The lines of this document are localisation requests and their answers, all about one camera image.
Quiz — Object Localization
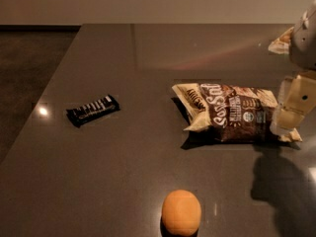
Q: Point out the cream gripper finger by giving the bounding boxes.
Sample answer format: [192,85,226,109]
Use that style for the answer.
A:
[268,27,294,54]
[270,70,316,136]

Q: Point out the orange fruit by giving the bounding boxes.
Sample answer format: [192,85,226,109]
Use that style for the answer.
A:
[161,190,201,237]

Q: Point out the brown chips bag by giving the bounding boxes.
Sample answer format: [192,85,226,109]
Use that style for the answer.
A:
[172,83,301,142]

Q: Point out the black candy bar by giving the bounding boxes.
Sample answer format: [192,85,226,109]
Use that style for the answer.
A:
[66,95,120,127]

